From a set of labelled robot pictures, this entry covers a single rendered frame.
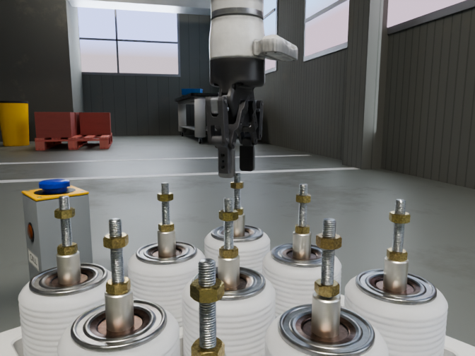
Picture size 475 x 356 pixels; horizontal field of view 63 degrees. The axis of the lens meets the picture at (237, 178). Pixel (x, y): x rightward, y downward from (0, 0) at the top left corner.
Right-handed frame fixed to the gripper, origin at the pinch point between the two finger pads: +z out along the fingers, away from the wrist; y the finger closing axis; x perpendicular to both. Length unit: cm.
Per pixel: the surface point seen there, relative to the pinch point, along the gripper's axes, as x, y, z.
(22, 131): -474, -318, 14
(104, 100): -552, -562, -37
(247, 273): 7.2, 13.1, 9.8
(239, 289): 7.9, 16.6, 9.9
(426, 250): 28, -82, 35
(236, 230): 0.3, 1.0, 9.3
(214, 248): -1.4, 4.6, 11.1
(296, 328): 14.9, 21.2, 9.9
